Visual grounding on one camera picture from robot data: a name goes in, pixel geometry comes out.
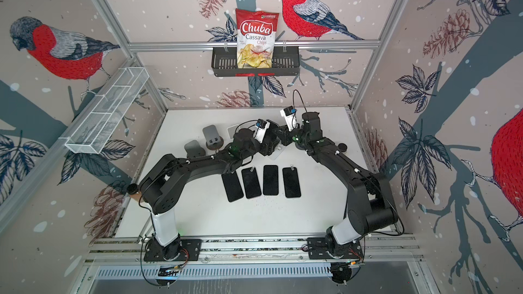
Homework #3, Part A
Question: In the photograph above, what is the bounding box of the clear acrylic phone stand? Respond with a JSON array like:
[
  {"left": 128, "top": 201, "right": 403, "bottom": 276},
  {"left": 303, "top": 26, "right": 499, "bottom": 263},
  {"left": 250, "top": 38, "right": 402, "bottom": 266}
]
[{"left": 269, "top": 146, "right": 285, "bottom": 161}]

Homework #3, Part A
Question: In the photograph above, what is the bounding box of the wooden round phone stand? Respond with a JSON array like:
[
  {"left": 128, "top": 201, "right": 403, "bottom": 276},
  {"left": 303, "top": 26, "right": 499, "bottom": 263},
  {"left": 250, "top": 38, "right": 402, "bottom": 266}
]
[{"left": 202, "top": 125, "right": 224, "bottom": 151}]

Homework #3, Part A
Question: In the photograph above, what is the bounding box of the white wire phone stand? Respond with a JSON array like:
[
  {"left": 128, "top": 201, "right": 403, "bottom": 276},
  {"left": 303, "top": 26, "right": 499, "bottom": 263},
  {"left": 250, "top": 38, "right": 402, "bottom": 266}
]
[{"left": 227, "top": 125, "right": 240, "bottom": 140}]

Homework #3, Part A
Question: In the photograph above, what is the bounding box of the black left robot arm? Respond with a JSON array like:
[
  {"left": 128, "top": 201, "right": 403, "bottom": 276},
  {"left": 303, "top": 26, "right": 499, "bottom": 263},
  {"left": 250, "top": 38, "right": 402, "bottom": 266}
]
[{"left": 138, "top": 129, "right": 283, "bottom": 249}]

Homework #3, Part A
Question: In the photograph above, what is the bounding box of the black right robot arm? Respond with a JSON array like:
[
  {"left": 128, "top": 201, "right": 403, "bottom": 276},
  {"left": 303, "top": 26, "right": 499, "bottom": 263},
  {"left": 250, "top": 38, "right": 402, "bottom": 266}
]
[{"left": 276, "top": 106, "right": 399, "bottom": 259}]

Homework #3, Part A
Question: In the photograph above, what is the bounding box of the white wire mesh basket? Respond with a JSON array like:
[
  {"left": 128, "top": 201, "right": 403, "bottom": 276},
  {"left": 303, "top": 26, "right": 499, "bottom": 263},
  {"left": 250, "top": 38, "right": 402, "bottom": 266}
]
[{"left": 65, "top": 67, "right": 149, "bottom": 154}]

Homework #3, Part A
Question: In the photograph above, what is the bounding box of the red cassava chips bag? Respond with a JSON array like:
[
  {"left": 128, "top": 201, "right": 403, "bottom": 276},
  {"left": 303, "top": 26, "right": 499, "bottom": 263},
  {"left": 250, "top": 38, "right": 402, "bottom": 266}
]
[{"left": 236, "top": 9, "right": 279, "bottom": 69}]

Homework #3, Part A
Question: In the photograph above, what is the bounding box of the black phone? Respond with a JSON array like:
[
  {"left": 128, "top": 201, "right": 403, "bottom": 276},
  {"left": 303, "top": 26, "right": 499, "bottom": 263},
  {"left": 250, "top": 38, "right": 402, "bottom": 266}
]
[
  {"left": 283, "top": 167, "right": 302, "bottom": 198},
  {"left": 221, "top": 171, "right": 244, "bottom": 203},
  {"left": 263, "top": 165, "right": 279, "bottom": 196}
]

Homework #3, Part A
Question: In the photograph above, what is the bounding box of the black wall basket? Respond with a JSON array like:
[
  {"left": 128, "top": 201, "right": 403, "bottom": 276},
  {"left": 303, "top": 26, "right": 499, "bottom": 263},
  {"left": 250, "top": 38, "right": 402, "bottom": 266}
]
[{"left": 211, "top": 46, "right": 300, "bottom": 77}]

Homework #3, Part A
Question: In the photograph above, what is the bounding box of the yellow liquid jar black lid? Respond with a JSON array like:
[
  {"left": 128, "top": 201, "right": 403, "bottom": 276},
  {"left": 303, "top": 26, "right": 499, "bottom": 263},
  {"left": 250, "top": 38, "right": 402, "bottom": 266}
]
[{"left": 337, "top": 143, "right": 348, "bottom": 152}]

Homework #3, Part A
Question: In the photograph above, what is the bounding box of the purple edged phone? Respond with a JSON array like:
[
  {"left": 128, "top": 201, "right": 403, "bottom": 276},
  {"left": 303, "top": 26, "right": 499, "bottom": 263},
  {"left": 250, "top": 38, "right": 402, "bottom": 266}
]
[{"left": 241, "top": 167, "right": 262, "bottom": 199}]

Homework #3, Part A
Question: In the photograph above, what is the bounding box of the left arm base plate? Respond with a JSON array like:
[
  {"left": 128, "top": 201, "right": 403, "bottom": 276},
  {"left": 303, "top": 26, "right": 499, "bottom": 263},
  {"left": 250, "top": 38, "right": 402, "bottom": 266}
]
[{"left": 143, "top": 238, "right": 202, "bottom": 262}]

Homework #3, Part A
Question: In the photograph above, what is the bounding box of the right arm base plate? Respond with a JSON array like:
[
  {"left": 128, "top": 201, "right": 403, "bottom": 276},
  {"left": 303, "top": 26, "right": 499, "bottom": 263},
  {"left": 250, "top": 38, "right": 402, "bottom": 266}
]
[{"left": 305, "top": 238, "right": 364, "bottom": 260}]

